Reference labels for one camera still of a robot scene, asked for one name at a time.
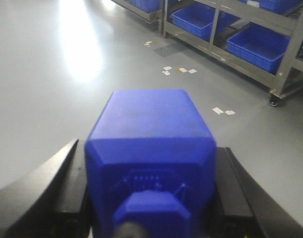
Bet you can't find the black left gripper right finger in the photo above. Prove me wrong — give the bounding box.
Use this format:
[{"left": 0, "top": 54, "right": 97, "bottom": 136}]
[{"left": 215, "top": 147, "right": 303, "bottom": 238}]

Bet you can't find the blue tray on rack right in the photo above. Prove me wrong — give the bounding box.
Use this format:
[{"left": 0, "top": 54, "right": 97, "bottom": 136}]
[{"left": 227, "top": 23, "right": 291, "bottom": 74}]

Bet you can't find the steel wheeled shelf rack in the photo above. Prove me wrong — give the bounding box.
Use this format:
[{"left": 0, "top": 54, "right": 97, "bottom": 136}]
[{"left": 117, "top": 0, "right": 303, "bottom": 107}]

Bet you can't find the blue tray on rack left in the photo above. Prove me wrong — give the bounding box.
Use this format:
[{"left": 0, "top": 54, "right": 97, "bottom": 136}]
[{"left": 172, "top": 2, "right": 240, "bottom": 41}]

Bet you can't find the blue tray on rack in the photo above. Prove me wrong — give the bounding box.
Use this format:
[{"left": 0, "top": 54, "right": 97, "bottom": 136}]
[
  {"left": 227, "top": 23, "right": 291, "bottom": 74},
  {"left": 172, "top": 2, "right": 240, "bottom": 41}
]

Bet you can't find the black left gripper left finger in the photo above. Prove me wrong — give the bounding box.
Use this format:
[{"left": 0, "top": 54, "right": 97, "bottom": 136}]
[{"left": 0, "top": 139, "right": 90, "bottom": 238}]

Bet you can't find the blue bottle-shaped part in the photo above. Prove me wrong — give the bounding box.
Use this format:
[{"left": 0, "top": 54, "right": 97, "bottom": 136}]
[{"left": 84, "top": 89, "right": 217, "bottom": 238}]

